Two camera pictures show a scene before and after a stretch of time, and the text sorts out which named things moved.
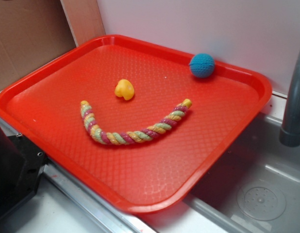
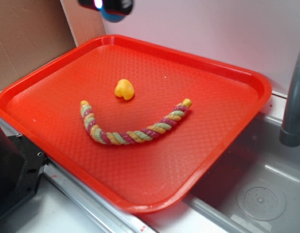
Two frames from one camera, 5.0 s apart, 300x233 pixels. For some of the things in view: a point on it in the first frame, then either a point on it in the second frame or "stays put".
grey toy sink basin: x=258 y=186 stays put
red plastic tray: x=41 y=110 stays put
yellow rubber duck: x=125 y=89 stays put
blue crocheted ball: x=202 y=65 → x=110 y=17
